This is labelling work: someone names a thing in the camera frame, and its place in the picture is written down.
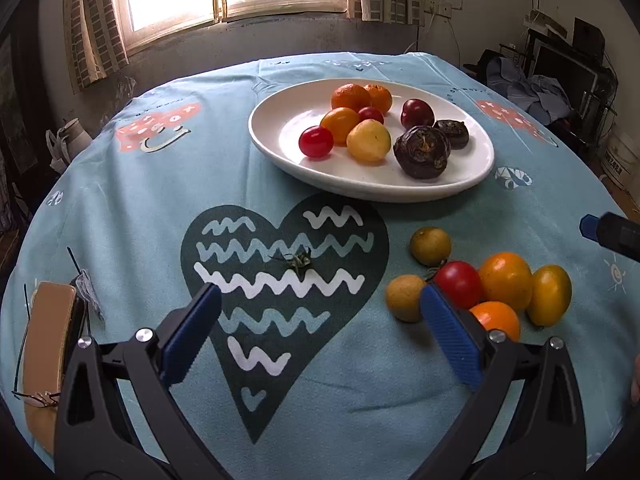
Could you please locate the small yellow-green fruit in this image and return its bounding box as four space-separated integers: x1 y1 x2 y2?
385 274 428 323
410 227 452 267

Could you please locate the white oval plate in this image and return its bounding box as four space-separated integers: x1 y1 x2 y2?
248 78 496 204

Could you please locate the white plastic bag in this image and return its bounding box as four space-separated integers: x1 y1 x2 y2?
46 129 71 173

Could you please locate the light blue printed tablecloth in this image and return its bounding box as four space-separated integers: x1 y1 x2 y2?
0 50 640 480

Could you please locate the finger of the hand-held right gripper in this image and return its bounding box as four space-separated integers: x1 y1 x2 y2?
580 212 640 263

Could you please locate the white jug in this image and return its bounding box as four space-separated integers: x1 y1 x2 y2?
60 117 93 148

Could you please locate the pile of blue-grey clothes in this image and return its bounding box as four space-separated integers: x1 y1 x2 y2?
480 55 573 121

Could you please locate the orange mandarin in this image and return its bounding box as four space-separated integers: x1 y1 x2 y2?
331 83 372 112
363 83 393 113

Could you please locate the tan glasses case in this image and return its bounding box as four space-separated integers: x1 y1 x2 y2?
22 281 83 456

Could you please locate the white bucket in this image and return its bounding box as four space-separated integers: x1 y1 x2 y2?
600 122 638 193

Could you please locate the small orange citrus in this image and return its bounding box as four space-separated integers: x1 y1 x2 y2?
469 301 521 343

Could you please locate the black box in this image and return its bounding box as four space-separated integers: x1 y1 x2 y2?
572 17 606 63

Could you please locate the orange tomato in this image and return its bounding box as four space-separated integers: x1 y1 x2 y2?
320 107 361 146
478 252 534 312

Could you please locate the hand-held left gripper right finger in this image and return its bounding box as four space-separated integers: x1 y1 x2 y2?
419 282 588 480

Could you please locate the clear plastic wrapper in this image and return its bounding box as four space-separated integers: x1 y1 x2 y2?
67 246 105 322

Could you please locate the yellow oval tomato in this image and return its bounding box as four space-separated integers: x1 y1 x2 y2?
526 264 573 327

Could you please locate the yellow cherry tomato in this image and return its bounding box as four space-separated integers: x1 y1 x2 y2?
346 119 392 164

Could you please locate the dark brown water chestnut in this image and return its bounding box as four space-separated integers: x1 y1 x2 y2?
393 125 451 180
432 119 470 151

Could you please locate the black monitor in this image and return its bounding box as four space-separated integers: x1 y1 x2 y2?
530 40 601 106

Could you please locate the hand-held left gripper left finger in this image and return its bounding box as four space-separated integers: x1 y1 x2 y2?
52 282 223 480

